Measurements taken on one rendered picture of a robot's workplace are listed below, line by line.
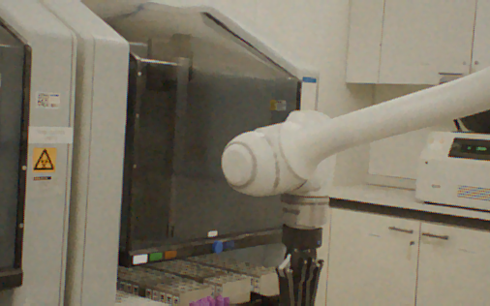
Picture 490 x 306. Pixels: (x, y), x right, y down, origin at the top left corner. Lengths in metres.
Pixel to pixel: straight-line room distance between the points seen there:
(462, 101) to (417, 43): 2.97
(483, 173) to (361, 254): 0.77
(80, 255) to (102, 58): 0.40
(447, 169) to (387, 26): 0.95
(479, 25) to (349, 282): 1.47
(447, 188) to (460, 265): 0.37
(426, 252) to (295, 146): 2.69
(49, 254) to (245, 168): 0.50
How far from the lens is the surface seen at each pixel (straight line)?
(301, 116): 1.36
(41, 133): 1.47
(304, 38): 4.05
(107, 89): 1.57
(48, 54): 1.48
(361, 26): 4.37
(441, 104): 1.23
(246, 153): 1.18
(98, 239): 1.59
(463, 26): 4.11
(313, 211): 1.37
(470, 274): 3.78
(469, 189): 3.75
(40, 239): 1.50
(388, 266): 3.96
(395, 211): 3.96
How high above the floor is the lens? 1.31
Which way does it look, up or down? 3 degrees down
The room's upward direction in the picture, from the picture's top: 3 degrees clockwise
